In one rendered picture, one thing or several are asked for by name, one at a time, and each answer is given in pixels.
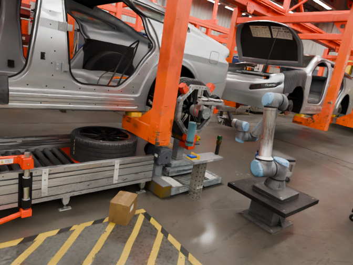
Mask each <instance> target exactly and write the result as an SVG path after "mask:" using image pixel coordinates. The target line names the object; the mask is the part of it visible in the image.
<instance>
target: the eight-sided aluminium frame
mask: <svg viewBox="0 0 353 265"><path fill-rule="evenodd" d="M188 88H189V91H188V92H187V93H186V94H181V95H180V96H179V97H178V98H177V101H176V108H175V114H174V121H175V122H176V124H177V125H178V126H179V128H180V130H181V131H182V133H184V134H187V132H188V130H187V129H186V127H185V126H184V124H183V122H182V121H181V113H182V106H183V101H184V100H185V99H186V98H187V97H188V95H189V94H190V93H191V92H193V91H194V90H195V89H200V90H203V89H204V93H205V95H206V97H208V98H209V97H210V96H211V95H212V94H211V92H210V90H209V87H207V86H200V85H190V86H188ZM208 108H209V109H210V110H211V114H210V116H209V118H208V119H205V120H203V121H202V122H201V124H200V125H199V126H198V127H197V129H196V134H200V133H201V132H202V130H203V129H204V128H205V127H206V126H207V125H208V123H209V122H211V120H212V115H213V109H214V105H208Z"/></svg>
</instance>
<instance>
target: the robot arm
mask: <svg viewBox="0 0 353 265"><path fill-rule="evenodd" d="M262 104H263V105H264V113H263V118H262V120H261V121H260V122H259V123H258V124H257V125H256V126H255V127H254V129H253V130H251V132H246V131H248V129H249V124H248V123H247V122H245V121H242V120H238V119H233V116H232V112H231V111H230V110H229V111H227V114H228V117H224V116H223V117H221V116H218V118H219V122H220V121H221V120H222V122H223V123H222V124H223V125H225V126H229V127H235V128H237V132H236V137H235V140H236V141H237V142H241V143H243V142H245V141H257V140H258V136H259V135H260V134H261V138H260V143H259V151H258V155H257V156H256V158H255V160H253V161H252V162H251V172H252V174H253V175H254V176H256V177H267V178H266V179H265V181H264V185H265V186H266V187H267V188H269V189H272V190H275V191H284V190H285V179H286V175H287V171H288V167H289V162H288V161H287V160H285V159H283V158H280V157H273V158H272V157H271V155H272V147H273V140H274V132H275V124H276V117H277V116H278V114H279V113H280V112H281V111H285V109H286V108H287V106H288V99H287V97H286V96H285V95H284V94H279V93H266V94H265V95H264V96H263V98H262Z"/></svg>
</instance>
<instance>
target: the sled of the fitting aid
mask: <svg viewBox="0 0 353 265"><path fill-rule="evenodd" d="M192 169H193V164H190V165H184V166H177V167H170V166H168V165H166V164H165V166H162V173H163V174H165V175H167V176H174V175H179V174H184V173H188V172H192Z"/></svg>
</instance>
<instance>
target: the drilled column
mask: <svg viewBox="0 0 353 265"><path fill-rule="evenodd" d="M206 167H207V163H203V164H197V165H193V169H192V175H191V180H190V186H189V192H188V197H189V198H190V199H192V200H193V201H195V200H198V199H200V198H201V193H202V188H203V182H204V177H205V172H206Z"/></svg>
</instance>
